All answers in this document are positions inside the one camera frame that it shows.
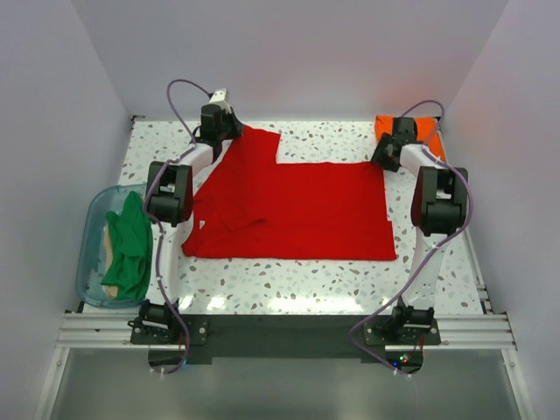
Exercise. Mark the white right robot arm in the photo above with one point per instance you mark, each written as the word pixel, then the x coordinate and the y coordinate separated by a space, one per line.
pixel 438 211

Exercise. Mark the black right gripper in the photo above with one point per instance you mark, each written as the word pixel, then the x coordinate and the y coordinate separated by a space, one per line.
pixel 379 157

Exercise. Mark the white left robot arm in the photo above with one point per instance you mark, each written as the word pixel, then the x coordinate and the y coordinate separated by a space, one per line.
pixel 169 207

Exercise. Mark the green t shirt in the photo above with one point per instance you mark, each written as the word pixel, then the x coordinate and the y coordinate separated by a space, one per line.
pixel 132 242

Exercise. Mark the folded orange t shirt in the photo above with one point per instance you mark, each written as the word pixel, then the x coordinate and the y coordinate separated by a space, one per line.
pixel 384 124

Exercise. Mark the aluminium frame rail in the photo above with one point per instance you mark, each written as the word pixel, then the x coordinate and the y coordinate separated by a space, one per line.
pixel 110 330

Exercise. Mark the red t shirt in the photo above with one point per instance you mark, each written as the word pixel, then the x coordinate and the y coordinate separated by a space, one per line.
pixel 251 206

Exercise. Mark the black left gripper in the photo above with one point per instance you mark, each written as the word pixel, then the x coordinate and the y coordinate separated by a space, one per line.
pixel 237 125

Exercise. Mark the beige t shirt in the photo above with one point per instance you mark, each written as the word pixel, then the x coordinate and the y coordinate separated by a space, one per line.
pixel 110 291

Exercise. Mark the clear blue plastic bin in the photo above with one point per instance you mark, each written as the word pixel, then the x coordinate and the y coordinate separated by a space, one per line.
pixel 92 260

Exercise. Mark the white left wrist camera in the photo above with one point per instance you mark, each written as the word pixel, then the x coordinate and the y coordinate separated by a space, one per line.
pixel 220 98

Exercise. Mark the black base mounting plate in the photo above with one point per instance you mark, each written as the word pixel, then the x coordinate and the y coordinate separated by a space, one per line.
pixel 294 337

